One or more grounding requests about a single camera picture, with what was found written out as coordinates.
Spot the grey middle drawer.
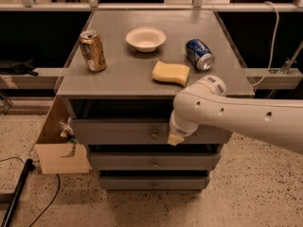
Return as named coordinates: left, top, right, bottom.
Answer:
left=90, top=152, right=221, bottom=170

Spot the gold soda can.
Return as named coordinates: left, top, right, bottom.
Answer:
left=80, top=30, right=106, bottom=72

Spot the black object on shelf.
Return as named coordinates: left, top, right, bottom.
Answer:
left=0, top=60, right=38, bottom=77

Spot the white bowl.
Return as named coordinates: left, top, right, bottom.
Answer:
left=126, top=27, right=167, bottom=53

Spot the crumpled trash in box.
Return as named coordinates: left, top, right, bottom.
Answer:
left=60, top=118, right=78, bottom=158

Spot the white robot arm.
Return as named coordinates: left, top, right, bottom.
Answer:
left=168, top=75, right=303, bottom=154

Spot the yellow sponge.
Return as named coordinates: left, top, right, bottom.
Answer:
left=151, top=61, right=189, bottom=86

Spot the cardboard box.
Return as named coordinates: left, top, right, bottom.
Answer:
left=35, top=97, right=91, bottom=174

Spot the black floor cable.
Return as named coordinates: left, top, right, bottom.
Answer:
left=0, top=156, right=62, bottom=227

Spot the grey drawer cabinet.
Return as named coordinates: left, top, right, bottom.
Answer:
left=57, top=9, right=254, bottom=177

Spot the grey drawer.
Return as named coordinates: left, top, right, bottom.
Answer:
left=99, top=177, right=210, bottom=190
left=71, top=119, right=231, bottom=145
left=90, top=152, right=221, bottom=170

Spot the black metal bar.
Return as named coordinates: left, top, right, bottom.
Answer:
left=0, top=159, right=35, bottom=227

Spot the blue soda can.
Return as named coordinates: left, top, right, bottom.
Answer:
left=186, top=39, right=215, bottom=71

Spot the metal railing frame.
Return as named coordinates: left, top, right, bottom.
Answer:
left=0, top=0, right=303, bottom=11

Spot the white hanging cable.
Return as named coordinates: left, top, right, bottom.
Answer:
left=251, top=1, right=281, bottom=88

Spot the grey bottom drawer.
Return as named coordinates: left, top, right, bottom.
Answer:
left=99, top=177, right=210, bottom=190

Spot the grey top drawer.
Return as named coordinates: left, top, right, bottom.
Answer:
left=71, top=119, right=231, bottom=145

